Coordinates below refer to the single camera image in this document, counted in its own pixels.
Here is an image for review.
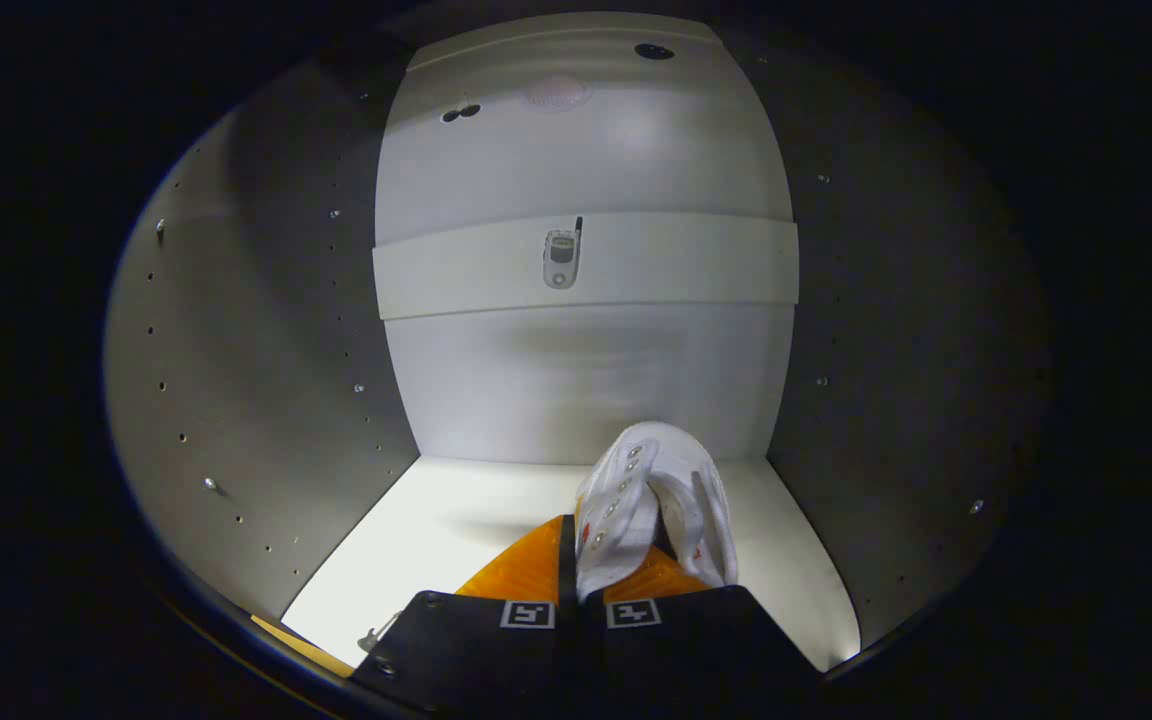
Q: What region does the white shoe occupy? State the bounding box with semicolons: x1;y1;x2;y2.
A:
574;421;740;601

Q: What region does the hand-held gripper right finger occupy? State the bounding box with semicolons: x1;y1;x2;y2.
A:
581;545;827;713

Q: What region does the dark grey shoe cabinet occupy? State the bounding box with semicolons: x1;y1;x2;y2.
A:
104;10;1052;691

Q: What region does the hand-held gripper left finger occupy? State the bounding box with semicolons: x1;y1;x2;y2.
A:
351;515;583;713

